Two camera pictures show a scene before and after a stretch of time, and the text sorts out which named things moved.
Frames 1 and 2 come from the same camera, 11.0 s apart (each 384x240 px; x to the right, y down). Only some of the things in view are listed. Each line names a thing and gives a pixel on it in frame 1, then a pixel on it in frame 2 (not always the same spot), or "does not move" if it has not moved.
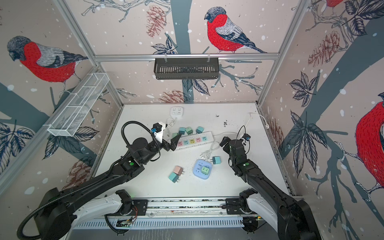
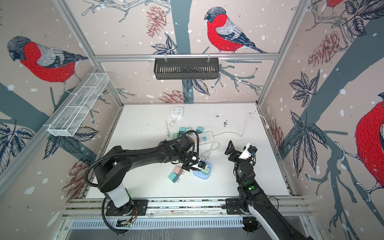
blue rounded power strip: [197, 169] does not move
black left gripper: [173, 143] to [187, 167]
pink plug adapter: [178, 170] does not move
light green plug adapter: [205, 170] does not move
